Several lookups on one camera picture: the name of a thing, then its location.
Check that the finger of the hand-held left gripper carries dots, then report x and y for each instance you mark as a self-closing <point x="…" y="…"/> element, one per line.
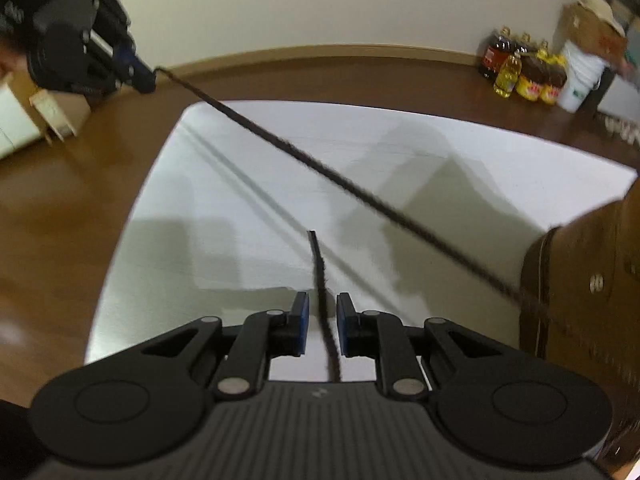
<point x="126" y="59"/>
<point x="144" y="77"/>

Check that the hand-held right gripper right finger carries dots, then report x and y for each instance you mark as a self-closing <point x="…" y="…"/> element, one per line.
<point x="344" y="322"/>

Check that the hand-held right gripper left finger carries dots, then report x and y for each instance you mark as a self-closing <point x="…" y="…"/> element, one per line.
<point x="300" y="322"/>

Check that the dark brown shoelace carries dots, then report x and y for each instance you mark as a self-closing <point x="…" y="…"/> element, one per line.
<point x="350" y="187"/>

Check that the brown leather boot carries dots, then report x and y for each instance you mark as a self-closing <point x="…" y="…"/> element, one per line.
<point x="590" y="320"/>

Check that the row of small shoes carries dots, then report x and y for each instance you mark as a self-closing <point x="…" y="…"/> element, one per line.
<point x="622" y="130"/>

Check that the person's left hand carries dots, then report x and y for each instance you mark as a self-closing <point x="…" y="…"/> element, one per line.
<point x="11" y="57"/>

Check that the beige trash bin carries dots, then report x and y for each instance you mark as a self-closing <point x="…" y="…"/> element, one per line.
<point x="62" y="112"/>

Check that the white wooden television cabinet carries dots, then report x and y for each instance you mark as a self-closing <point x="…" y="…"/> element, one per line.
<point x="15" y="120"/>

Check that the dark bottle with yellow label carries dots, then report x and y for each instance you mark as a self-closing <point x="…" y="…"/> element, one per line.
<point x="554" y="85"/>
<point x="531" y="77"/>

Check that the white plastic bucket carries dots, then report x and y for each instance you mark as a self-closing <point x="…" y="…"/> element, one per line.
<point x="580" y="80"/>

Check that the cardboard box with red label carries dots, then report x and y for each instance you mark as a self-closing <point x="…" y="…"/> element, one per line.
<point x="587" y="30"/>

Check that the beige straw hat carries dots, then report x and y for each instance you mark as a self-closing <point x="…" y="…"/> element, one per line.
<point x="602" y="10"/>

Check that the dark and white hallway cabinet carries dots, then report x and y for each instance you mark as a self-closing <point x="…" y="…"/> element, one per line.
<point x="625" y="10"/>

